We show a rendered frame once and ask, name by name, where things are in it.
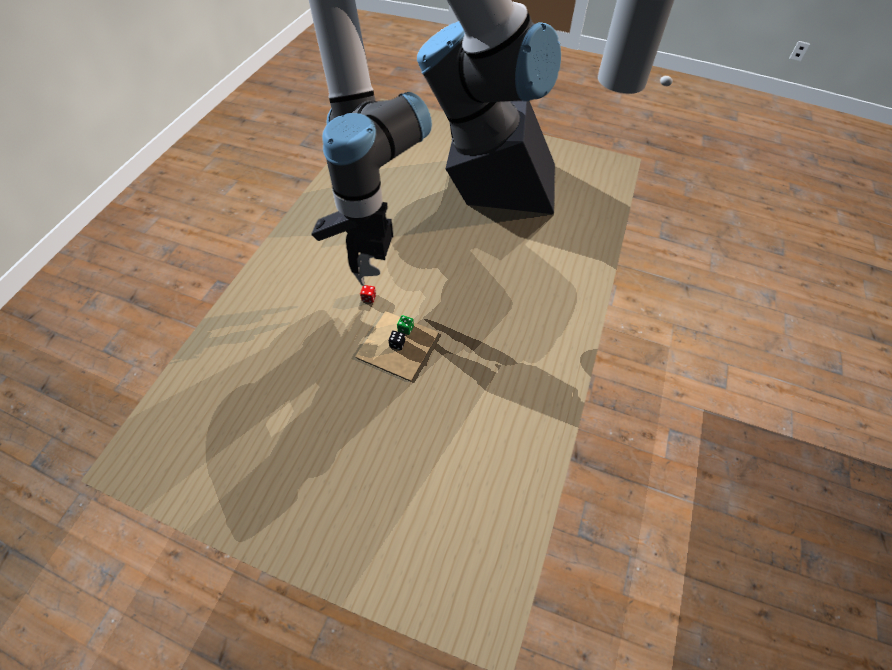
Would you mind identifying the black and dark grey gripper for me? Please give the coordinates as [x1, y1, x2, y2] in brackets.
[344, 202, 394, 286]

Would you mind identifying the green die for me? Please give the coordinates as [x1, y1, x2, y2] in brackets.
[397, 315, 414, 335]

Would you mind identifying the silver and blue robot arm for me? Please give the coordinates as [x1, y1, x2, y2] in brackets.
[309, 0, 561, 241]

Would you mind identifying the black die with white pips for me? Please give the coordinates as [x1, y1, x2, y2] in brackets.
[388, 331, 405, 350]

